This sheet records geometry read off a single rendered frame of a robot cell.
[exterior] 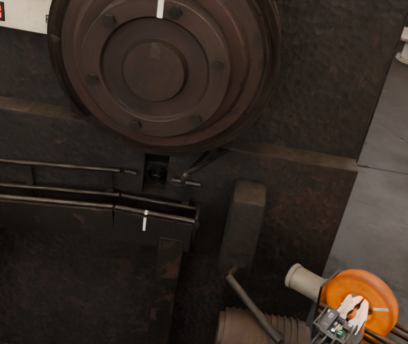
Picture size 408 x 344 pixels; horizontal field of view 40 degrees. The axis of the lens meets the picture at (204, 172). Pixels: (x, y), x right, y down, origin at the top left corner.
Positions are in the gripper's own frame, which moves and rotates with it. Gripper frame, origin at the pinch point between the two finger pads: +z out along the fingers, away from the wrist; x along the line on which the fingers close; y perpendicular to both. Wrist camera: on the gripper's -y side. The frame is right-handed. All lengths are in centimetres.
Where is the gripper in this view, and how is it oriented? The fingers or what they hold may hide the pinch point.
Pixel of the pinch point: (361, 302)
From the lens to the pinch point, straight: 127.4
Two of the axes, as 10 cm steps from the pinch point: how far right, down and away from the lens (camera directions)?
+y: -0.7, -6.8, -7.3
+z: 6.7, -5.8, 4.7
